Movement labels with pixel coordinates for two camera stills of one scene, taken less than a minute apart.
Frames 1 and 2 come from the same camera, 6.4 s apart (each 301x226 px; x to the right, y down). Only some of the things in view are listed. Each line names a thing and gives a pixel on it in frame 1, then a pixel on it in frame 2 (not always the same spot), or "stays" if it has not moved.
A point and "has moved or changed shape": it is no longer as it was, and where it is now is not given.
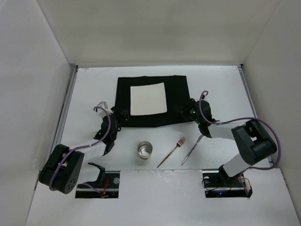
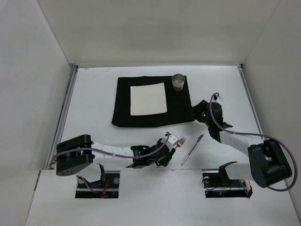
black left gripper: [118, 115] to [168, 154]
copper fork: [178, 144] stays
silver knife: [187, 157] stays
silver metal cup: [145, 149] has moved or changed shape
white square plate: [147, 99] stays
